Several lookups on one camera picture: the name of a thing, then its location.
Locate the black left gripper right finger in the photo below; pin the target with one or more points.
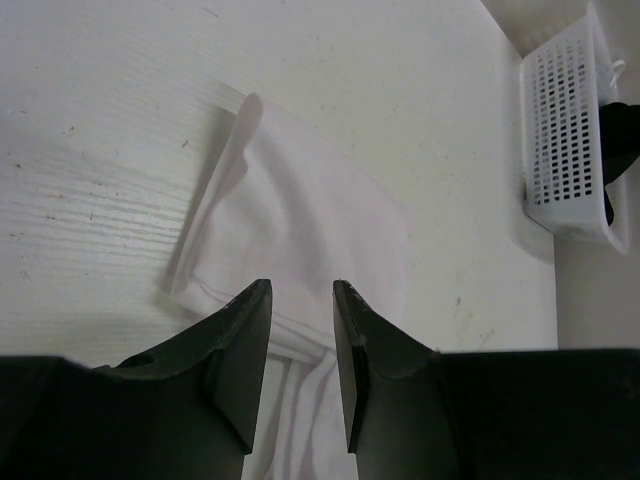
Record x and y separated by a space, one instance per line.
411 412

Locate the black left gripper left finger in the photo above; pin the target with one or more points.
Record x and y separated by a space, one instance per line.
184 409

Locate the white basket tag loop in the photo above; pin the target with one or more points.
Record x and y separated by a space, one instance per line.
615 71

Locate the black tank top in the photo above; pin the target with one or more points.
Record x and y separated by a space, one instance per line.
619 139

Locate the white plastic laundry basket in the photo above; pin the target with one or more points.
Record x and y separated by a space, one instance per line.
563 85

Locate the white tank top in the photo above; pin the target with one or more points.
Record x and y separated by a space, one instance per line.
283 204

